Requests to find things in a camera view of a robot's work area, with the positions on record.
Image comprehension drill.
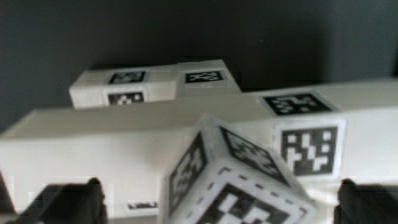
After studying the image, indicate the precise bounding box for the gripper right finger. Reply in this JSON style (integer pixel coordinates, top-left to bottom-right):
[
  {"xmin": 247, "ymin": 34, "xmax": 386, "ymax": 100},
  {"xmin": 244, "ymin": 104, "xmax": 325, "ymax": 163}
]
[{"xmin": 332, "ymin": 179, "xmax": 398, "ymax": 224}]

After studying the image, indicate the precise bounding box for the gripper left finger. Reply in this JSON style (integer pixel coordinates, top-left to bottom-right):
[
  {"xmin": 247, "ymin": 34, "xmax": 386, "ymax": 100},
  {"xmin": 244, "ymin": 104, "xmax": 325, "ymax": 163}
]
[{"xmin": 14, "ymin": 178, "xmax": 109, "ymax": 224}]

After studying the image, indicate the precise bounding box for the white tagged cube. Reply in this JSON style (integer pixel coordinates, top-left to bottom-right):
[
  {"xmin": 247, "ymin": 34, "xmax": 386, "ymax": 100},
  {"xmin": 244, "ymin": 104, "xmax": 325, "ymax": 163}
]
[{"xmin": 158, "ymin": 114, "xmax": 316, "ymax": 224}]

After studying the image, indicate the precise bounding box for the white chair back frame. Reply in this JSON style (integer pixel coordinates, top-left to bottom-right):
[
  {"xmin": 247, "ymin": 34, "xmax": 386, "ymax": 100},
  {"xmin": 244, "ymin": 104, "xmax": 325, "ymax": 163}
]
[{"xmin": 0, "ymin": 79, "xmax": 398, "ymax": 224}]

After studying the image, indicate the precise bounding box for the white chair leg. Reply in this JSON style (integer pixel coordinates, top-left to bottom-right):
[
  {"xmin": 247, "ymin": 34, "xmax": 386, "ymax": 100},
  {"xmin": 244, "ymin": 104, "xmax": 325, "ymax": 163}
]
[
  {"xmin": 70, "ymin": 65, "xmax": 178, "ymax": 109},
  {"xmin": 176, "ymin": 59, "xmax": 242, "ymax": 98}
]

